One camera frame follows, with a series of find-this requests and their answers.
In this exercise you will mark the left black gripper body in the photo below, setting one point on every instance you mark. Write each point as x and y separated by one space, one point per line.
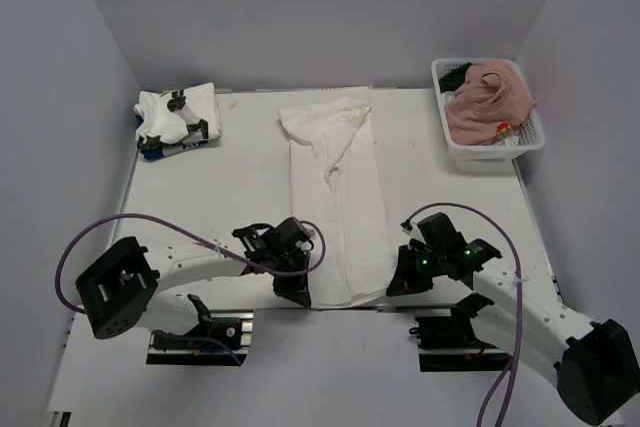
292 262

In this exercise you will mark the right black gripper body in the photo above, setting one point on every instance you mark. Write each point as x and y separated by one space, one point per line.
420 265

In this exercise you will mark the white red-print t-shirt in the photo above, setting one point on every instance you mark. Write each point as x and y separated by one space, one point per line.
335 184

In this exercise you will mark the pink t-shirt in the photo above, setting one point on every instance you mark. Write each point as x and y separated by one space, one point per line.
492 101

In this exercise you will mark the dark green t-shirt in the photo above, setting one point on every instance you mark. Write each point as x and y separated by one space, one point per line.
454 78

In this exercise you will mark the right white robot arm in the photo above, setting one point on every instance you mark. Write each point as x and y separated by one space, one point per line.
592 365

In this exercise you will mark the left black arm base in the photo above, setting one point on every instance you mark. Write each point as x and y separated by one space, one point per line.
222 342

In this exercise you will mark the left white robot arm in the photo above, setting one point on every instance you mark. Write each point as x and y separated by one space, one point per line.
128 285

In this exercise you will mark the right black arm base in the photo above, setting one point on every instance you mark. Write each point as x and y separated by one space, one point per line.
447 345

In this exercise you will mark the folded blue t-shirt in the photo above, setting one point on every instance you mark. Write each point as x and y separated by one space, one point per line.
155 152

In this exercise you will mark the folded white printed t-shirt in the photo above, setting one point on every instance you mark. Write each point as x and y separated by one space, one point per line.
198 101

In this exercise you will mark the white plastic basket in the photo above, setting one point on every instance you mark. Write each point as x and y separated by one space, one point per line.
530 136

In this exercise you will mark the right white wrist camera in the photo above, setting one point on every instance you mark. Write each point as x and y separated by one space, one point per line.
411 229

